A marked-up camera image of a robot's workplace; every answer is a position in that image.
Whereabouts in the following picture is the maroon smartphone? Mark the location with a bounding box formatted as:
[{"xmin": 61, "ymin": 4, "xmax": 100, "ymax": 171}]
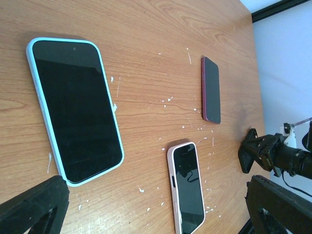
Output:
[{"xmin": 201, "ymin": 57, "xmax": 221, "ymax": 124}]

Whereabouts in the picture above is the black aluminium frame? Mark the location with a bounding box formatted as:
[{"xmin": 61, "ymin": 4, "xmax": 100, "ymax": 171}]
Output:
[{"xmin": 252, "ymin": 0, "xmax": 309, "ymax": 23}]

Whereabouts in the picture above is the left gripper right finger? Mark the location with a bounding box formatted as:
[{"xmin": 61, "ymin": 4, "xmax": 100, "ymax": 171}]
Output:
[{"xmin": 245, "ymin": 175, "xmax": 312, "ymax": 234}]

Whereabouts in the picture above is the black smartphone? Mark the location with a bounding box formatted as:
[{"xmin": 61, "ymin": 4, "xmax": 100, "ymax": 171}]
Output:
[{"xmin": 172, "ymin": 143, "xmax": 205, "ymax": 234}]

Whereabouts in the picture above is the pink phone case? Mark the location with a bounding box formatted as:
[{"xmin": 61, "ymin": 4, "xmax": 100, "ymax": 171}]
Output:
[{"xmin": 166, "ymin": 141, "xmax": 206, "ymax": 234}]

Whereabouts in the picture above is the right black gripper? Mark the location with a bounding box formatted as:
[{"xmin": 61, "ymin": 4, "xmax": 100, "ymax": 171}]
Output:
[{"xmin": 238, "ymin": 128, "xmax": 285, "ymax": 177}]

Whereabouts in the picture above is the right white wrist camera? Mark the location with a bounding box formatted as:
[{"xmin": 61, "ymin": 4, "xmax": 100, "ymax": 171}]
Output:
[{"xmin": 284, "ymin": 123, "xmax": 297, "ymax": 148}]

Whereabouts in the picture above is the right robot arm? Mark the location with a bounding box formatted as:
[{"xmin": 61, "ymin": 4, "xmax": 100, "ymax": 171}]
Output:
[{"xmin": 238, "ymin": 118, "xmax": 312, "ymax": 179}]

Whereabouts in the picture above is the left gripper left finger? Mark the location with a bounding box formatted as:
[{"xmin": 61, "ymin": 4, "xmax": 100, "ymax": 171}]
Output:
[{"xmin": 0, "ymin": 175, "xmax": 69, "ymax": 234}]

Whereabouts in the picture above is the blue smartphone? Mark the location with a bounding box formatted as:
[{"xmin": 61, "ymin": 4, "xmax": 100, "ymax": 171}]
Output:
[{"xmin": 26, "ymin": 38, "xmax": 124, "ymax": 187}]

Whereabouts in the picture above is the light blue phone case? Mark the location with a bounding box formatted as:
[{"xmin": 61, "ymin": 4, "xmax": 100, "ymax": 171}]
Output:
[{"xmin": 25, "ymin": 37, "xmax": 125, "ymax": 188}]

